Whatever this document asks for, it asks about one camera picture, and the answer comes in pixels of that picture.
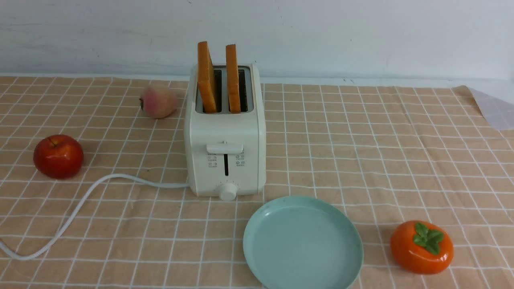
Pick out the light green plate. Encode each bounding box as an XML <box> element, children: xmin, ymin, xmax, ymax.
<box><xmin>243</xmin><ymin>196</ymin><xmax>364</xmax><ymax>289</ymax></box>

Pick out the pink peach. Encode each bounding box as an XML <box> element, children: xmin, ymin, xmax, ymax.
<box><xmin>139</xmin><ymin>86</ymin><xmax>178</xmax><ymax>119</ymax></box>

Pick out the white two-slot toaster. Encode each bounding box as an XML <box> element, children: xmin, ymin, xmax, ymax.
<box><xmin>184</xmin><ymin>63</ymin><xmax>267</xmax><ymax>201</ymax></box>

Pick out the toast slice slot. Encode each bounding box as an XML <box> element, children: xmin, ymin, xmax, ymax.
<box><xmin>198</xmin><ymin>41</ymin><xmax>217</xmax><ymax>113</ymax></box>
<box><xmin>226</xmin><ymin>44</ymin><xmax>242</xmax><ymax>114</ymax></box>

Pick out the red apple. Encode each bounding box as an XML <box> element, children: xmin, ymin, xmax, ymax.
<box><xmin>33</xmin><ymin>134</ymin><xmax>84</xmax><ymax>179</ymax></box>

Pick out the white toaster power cable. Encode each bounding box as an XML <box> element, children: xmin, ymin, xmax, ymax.
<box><xmin>0</xmin><ymin>173</ymin><xmax>189</xmax><ymax>261</ymax></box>

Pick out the orange persimmon with green leaves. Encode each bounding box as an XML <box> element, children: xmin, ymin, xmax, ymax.
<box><xmin>390</xmin><ymin>220</ymin><xmax>455</xmax><ymax>275</ymax></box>

